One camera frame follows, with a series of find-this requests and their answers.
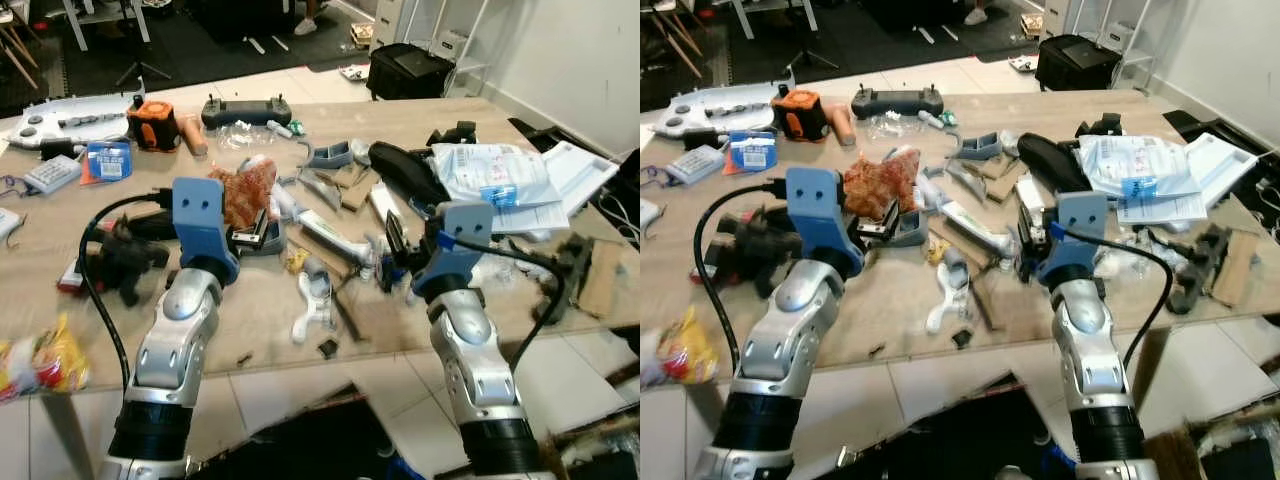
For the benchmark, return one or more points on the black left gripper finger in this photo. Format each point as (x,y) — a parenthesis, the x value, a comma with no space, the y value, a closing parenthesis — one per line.
(270,214)
(889,213)

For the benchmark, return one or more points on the small black gadget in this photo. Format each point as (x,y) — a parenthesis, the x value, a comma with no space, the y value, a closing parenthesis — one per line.
(455,134)
(1100,125)

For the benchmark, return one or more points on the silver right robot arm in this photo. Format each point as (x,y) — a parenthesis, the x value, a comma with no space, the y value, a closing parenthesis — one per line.
(1092,360)
(478,370)

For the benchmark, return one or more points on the white drone body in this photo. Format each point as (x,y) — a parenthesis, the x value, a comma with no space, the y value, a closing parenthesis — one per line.
(60,118)
(710,110)

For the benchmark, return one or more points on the small black cube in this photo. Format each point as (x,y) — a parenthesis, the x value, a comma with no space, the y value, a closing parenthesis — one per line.
(328,348)
(962,338)

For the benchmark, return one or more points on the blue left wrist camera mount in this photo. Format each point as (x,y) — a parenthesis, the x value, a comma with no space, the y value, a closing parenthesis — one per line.
(200,222)
(818,210)

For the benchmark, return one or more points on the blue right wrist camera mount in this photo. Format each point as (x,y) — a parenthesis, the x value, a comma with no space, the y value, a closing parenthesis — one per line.
(1078,238)
(457,250)

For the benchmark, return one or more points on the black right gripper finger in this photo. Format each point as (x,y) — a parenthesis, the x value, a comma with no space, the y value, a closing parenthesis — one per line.
(396,242)
(1025,235)

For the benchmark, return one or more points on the black tripod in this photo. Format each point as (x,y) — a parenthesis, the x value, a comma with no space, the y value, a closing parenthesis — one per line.
(140,55)
(815,50)

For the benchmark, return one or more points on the grey plastic holder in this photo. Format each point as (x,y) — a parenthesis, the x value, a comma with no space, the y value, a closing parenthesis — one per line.
(980,146)
(330,155)

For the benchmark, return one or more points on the brown cardboard piece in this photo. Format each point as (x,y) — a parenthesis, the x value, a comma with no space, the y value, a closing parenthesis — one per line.
(1240,268)
(603,280)

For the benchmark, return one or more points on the orange black device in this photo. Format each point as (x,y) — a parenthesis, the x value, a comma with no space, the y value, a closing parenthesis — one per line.
(799,115)
(153,124)

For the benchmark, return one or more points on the white printed plastic bag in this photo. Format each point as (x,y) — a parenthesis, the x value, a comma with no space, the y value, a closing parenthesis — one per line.
(490,172)
(1140,165)

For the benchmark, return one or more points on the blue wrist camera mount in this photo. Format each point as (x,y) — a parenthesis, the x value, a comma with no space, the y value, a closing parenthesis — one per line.
(818,210)
(1078,238)
(200,222)
(457,250)

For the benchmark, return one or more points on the yellow red snack bag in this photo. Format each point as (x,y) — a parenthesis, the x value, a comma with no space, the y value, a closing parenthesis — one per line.
(682,352)
(45,360)

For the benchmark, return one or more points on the dark grey remote controller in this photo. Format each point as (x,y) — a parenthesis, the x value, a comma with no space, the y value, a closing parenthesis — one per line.
(898,101)
(246,111)

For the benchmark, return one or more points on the red orange snack bag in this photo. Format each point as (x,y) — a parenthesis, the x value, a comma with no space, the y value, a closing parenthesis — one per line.
(878,180)
(244,190)

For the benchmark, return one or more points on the tan cylinder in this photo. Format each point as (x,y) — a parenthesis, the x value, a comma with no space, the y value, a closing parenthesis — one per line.
(194,135)
(842,124)

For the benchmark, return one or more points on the long black pouch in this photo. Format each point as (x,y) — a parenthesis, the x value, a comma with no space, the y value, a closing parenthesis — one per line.
(405,172)
(1050,162)

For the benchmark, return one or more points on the white tube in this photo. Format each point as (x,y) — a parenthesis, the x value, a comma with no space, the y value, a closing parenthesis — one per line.
(325,232)
(968,222)

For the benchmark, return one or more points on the black suitcase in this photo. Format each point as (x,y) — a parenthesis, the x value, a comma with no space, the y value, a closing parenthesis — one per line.
(1078,63)
(410,72)

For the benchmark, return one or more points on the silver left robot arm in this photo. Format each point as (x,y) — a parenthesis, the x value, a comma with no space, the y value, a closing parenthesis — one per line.
(172,335)
(785,330)

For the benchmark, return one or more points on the person foot white shoe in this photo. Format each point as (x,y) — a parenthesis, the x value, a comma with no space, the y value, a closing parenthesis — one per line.
(976,16)
(306,25)

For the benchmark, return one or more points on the white plastic bracket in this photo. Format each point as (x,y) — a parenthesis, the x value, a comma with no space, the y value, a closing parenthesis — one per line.
(314,300)
(948,292)

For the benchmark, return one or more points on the blue packaged card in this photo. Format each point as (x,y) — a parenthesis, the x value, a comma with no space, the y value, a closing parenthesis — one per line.
(752,152)
(107,162)

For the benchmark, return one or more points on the clear plastic wrapper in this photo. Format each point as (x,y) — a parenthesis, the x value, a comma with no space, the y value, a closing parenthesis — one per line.
(890,125)
(240,135)

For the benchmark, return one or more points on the black clamp device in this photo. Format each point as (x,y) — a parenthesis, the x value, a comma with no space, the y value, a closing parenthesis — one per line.
(570,275)
(1200,265)

